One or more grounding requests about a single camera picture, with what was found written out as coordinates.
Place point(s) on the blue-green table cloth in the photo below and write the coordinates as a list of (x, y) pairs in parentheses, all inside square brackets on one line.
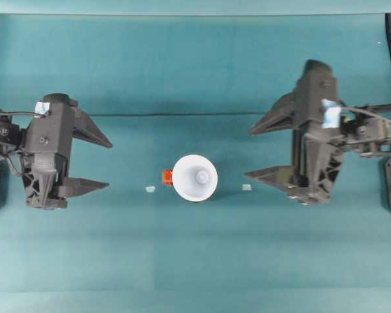
[(195, 261)]

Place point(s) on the white paper cup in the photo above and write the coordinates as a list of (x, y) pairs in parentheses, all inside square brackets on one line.
[(189, 169)]

